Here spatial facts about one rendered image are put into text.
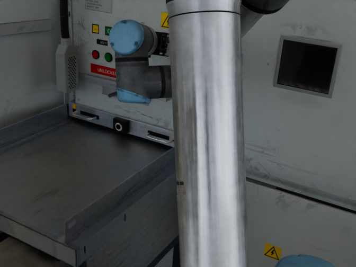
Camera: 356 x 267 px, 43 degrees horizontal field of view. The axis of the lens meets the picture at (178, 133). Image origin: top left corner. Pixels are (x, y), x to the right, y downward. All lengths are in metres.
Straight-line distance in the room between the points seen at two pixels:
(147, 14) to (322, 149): 0.72
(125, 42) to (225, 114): 0.57
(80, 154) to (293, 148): 0.72
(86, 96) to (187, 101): 1.17
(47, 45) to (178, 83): 1.24
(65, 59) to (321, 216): 1.04
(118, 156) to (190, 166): 0.93
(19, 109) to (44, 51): 0.25
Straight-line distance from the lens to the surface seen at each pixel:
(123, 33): 1.18
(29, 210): 1.31
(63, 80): 1.70
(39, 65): 1.86
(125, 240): 1.38
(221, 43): 0.66
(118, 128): 1.69
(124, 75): 1.19
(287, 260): 0.84
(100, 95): 1.75
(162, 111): 1.60
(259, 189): 1.58
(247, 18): 0.86
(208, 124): 0.65
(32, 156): 1.60
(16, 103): 1.85
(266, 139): 1.50
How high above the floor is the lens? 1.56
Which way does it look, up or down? 24 degrees down
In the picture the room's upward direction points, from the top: 4 degrees clockwise
